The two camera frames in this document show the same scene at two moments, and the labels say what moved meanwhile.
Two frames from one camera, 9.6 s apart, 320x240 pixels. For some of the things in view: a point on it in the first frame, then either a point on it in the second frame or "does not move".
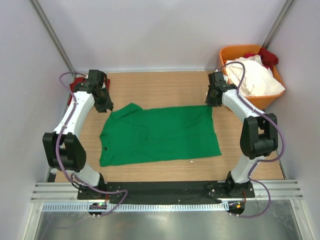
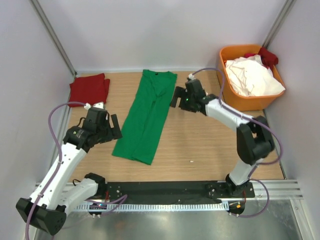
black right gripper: [208, 101] → [179, 93]
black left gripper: [108, 105] → [114, 133]
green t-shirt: [134, 135] → [139, 138]
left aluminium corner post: [54, 35] does not move
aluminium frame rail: [67, 192] does not move
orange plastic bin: [229, 52] does not move
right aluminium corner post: [278, 23] does not move
